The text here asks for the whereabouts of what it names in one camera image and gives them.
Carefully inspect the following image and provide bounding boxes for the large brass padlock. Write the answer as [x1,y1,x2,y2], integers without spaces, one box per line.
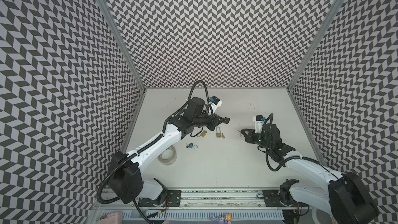
[216,127,225,139]

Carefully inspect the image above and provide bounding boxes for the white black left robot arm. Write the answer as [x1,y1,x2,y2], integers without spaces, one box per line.
[96,91,230,205]

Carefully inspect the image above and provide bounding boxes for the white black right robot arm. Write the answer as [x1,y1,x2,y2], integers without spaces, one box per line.
[240,114,380,224]

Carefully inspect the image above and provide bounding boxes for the blue padlock with key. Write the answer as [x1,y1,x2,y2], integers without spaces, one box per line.
[186,143,198,149]

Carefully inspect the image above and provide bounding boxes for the clear tape roll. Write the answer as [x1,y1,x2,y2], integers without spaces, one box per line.
[158,145,177,166]

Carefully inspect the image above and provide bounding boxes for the white tape roll bottom right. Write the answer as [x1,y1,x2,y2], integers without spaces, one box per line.
[311,208,333,224]

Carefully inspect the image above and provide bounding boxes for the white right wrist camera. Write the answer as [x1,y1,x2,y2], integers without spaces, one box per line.
[252,115,265,133]

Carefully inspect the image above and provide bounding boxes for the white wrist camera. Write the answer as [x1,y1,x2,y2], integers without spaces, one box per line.
[252,115,265,133]
[209,95,222,113]

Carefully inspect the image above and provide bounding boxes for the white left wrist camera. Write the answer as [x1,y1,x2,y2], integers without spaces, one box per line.
[209,95,222,113]

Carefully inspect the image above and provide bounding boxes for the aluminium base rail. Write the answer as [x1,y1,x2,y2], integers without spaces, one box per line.
[127,188,311,224]

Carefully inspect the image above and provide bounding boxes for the aluminium right corner post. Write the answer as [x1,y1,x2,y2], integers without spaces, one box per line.
[287,0,345,92]

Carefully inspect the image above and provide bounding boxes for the aluminium corner post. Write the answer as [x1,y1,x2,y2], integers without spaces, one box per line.
[287,0,345,92]
[95,0,146,92]

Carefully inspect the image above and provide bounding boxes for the aluminium left corner post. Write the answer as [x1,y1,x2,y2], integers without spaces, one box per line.
[95,0,146,92]

